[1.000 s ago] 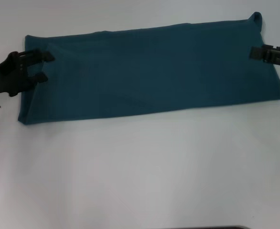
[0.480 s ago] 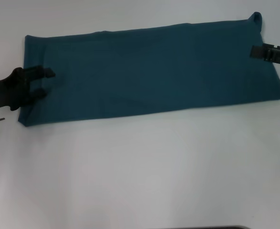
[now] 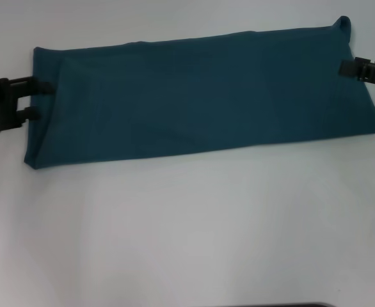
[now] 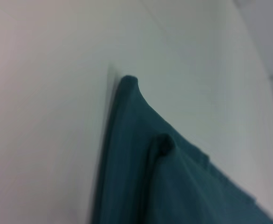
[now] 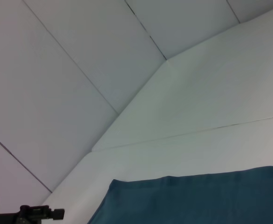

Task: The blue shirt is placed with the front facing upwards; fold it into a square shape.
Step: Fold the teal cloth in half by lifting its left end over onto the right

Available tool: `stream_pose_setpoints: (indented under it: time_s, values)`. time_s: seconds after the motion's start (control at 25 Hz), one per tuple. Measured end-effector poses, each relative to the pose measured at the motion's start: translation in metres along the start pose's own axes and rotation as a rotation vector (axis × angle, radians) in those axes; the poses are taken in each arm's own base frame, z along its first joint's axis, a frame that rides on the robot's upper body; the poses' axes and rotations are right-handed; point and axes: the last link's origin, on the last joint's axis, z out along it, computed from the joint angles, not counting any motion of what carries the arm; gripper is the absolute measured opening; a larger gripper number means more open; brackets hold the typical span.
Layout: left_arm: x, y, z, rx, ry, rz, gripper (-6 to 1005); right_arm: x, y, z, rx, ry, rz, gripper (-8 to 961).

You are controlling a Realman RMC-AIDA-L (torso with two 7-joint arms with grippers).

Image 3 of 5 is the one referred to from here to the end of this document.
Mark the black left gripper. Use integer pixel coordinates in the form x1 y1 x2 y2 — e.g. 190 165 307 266
0 75 56 138

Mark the teal t-shirt with FREE print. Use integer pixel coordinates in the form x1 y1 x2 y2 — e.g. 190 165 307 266
23 15 375 172

